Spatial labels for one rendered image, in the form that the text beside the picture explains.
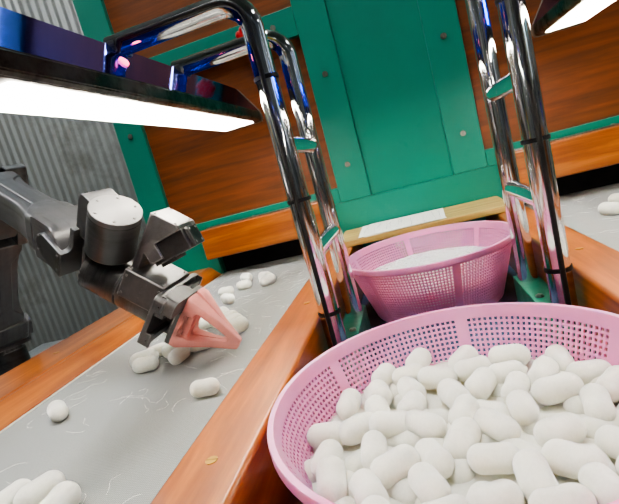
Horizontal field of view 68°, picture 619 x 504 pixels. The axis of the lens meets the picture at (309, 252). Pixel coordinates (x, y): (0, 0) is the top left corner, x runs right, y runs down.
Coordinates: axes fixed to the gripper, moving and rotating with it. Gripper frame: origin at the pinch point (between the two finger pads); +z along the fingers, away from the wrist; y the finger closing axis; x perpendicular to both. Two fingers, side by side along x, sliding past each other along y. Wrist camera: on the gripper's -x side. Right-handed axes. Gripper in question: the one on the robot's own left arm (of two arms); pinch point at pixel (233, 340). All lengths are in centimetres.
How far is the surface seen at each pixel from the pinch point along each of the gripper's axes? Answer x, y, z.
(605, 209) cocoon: -33, 31, 40
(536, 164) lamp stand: -32.4, -0.9, 19.3
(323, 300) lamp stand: -10.5, -1.6, 7.3
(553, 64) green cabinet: -55, 56, 27
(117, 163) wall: 57, 219, -146
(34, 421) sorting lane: 15.2, -9.5, -15.1
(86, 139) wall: 52, 218, -170
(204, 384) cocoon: -0.3, -10.3, 0.7
